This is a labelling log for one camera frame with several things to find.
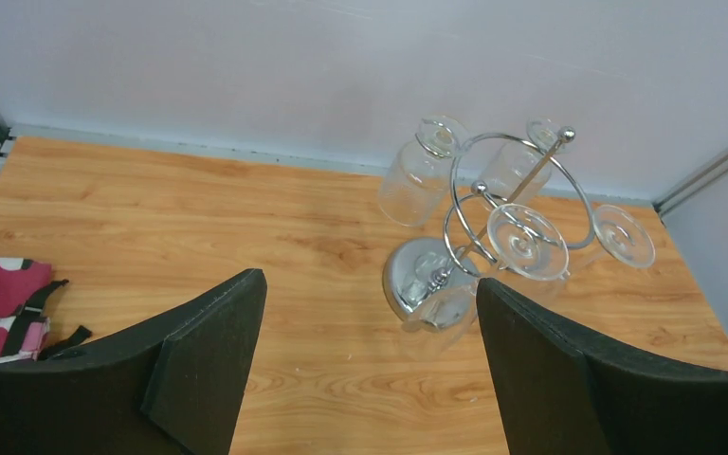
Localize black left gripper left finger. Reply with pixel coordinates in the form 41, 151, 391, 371
0, 268, 267, 454

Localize pink camouflage cloth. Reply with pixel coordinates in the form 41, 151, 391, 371
0, 257, 92, 364

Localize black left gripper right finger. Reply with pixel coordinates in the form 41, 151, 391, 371
476, 279, 728, 454

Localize chrome wine glass rack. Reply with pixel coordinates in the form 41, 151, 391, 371
382, 131, 593, 321

